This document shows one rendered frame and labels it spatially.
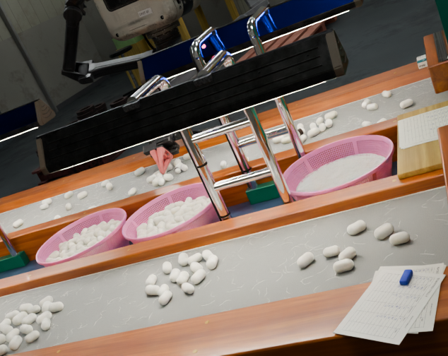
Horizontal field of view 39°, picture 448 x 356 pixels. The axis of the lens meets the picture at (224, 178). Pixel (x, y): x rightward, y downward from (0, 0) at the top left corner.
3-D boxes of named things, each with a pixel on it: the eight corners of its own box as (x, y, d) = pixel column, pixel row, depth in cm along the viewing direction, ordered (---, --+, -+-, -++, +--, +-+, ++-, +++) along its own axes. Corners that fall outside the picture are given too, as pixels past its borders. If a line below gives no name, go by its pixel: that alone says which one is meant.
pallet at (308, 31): (278, 37, 780) (274, 27, 776) (343, 15, 731) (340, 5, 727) (235, 73, 681) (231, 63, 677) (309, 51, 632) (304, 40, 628)
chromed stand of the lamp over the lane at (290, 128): (263, 174, 181) (201, 29, 167) (329, 155, 174) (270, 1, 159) (251, 205, 165) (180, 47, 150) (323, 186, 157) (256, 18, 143)
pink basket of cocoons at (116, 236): (79, 247, 189) (64, 221, 186) (154, 227, 179) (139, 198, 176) (34, 301, 166) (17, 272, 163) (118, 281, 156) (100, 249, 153)
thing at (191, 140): (232, 248, 147) (150, 73, 132) (313, 228, 139) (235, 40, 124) (212, 297, 130) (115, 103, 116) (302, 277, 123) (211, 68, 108)
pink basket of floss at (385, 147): (275, 215, 153) (260, 181, 150) (357, 162, 161) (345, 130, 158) (338, 241, 129) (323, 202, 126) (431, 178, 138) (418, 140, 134)
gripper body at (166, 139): (169, 141, 194) (168, 121, 197) (142, 151, 197) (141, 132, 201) (180, 150, 199) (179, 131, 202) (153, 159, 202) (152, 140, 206)
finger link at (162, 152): (162, 167, 191) (162, 140, 195) (143, 174, 193) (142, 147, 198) (174, 175, 196) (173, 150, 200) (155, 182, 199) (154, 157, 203)
